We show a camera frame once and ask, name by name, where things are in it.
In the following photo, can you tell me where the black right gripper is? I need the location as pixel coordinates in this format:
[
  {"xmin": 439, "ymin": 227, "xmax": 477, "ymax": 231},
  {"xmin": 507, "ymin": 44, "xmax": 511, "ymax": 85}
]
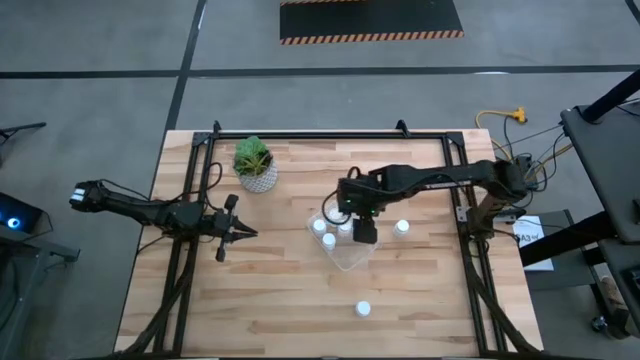
[{"xmin": 335, "ymin": 172, "xmax": 384, "ymax": 246}]

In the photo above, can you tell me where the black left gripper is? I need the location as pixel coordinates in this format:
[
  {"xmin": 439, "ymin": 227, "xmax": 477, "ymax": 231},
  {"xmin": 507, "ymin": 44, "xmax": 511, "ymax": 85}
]
[{"xmin": 202, "ymin": 193, "xmax": 259, "ymax": 264}]

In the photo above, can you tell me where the clear plastic basket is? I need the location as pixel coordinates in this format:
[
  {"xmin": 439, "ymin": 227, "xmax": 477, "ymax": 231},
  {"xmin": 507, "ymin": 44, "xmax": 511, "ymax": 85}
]
[{"xmin": 306, "ymin": 199, "xmax": 381, "ymax": 273}]

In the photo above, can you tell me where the green plant in white pot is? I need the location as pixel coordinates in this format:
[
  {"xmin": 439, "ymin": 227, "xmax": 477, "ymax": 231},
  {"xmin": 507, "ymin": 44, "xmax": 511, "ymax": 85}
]
[{"xmin": 232, "ymin": 135, "xmax": 279, "ymax": 195}]

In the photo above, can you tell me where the black power strip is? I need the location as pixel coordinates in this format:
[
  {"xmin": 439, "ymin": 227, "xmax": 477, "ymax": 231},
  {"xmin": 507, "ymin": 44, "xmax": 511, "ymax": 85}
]
[{"xmin": 517, "ymin": 153, "xmax": 541, "ymax": 191}]

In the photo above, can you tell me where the black hazard-striped floor mat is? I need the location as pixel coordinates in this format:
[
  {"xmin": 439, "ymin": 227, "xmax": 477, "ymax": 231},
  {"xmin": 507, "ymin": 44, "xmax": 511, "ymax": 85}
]
[{"xmin": 278, "ymin": 0, "xmax": 465, "ymax": 47}]

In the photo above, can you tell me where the white paper label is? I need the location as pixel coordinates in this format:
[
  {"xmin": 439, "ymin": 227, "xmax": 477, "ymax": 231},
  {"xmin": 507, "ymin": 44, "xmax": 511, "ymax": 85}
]
[{"xmin": 512, "ymin": 214, "xmax": 555, "ymax": 272}]

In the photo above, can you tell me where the grey equipment stand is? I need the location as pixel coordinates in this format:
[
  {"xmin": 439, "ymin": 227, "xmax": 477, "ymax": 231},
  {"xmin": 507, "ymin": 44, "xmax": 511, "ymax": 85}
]
[{"xmin": 0, "ymin": 234, "xmax": 81, "ymax": 360}]

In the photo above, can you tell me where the black device with blue light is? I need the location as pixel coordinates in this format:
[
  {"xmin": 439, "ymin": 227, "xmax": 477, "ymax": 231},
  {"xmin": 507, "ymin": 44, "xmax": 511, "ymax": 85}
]
[{"xmin": 0, "ymin": 192, "xmax": 51, "ymax": 241}]

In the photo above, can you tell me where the black tripod leg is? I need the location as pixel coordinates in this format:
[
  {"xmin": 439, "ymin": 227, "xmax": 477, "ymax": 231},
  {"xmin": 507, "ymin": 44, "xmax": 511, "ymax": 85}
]
[{"xmin": 0, "ymin": 122, "xmax": 47, "ymax": 141}]

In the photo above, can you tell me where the black side cart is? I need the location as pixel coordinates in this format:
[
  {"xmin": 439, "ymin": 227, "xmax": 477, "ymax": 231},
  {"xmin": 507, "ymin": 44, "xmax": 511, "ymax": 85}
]
[{"xmin": 519, "ymin": 102, "xmax": 640, "ymax": 339}]

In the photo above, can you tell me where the black slanted pole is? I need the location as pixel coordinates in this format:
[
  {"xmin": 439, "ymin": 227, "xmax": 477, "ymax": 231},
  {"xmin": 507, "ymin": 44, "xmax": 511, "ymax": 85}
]
[{"xmin": 582, "ymin": 67, "xmax": 640, "ymax": 124}]

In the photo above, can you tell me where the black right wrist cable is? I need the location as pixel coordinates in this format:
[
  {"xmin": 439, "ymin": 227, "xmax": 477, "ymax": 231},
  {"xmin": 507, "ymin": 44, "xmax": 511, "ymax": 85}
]
[{"xmin": 321, "ymin": 166, "xmax": 361, "ymax": 227}]

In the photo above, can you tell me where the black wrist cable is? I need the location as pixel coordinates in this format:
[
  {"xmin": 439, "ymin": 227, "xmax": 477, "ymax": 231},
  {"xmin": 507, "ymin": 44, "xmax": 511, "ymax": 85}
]
[
  {"xmin": 199, "ymin": 162, "xmax": 224, "ymax": 211},
  {"xmin": 321, "ymin": 166, "xmax": 361, "ymax": 227}
]

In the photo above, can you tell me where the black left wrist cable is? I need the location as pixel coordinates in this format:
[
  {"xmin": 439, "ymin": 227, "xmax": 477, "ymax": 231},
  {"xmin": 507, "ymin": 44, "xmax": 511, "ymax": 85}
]
[{"xmin": 199, "ymin": 162, "xmax": 224, "ymax": 211}]

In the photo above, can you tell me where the black aluminium table frame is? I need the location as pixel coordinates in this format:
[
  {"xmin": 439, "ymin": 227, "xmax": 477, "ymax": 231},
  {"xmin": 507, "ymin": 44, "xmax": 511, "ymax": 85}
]
[{"xmin": 114, "ymin": 119, "xmax": 544, "ymax": 360}]

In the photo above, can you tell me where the black floor cable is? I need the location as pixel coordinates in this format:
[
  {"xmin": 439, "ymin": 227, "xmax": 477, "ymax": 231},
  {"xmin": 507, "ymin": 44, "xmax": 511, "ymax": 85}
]
[{"xmin": 499, "ymin": 115, "xmax": 576, "ymax": 197}]

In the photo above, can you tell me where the yellow extension cord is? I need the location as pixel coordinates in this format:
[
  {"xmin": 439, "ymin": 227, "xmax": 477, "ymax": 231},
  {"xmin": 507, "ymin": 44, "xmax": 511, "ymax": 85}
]
[{"xmin": 473, "ymin": 106, "xmax": 529, "ymax": 166}]

